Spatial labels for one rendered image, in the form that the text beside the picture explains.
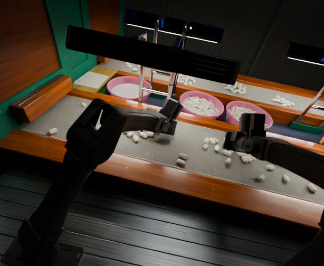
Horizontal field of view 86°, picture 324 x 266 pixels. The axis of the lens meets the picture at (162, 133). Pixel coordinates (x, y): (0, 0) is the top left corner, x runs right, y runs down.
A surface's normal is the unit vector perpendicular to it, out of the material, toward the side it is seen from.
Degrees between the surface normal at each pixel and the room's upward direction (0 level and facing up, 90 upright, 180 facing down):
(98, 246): 0
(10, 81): 90
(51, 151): 0
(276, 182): 0
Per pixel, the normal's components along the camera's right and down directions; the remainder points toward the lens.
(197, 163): 0.14, -0.73
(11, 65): 0.97, 0.23
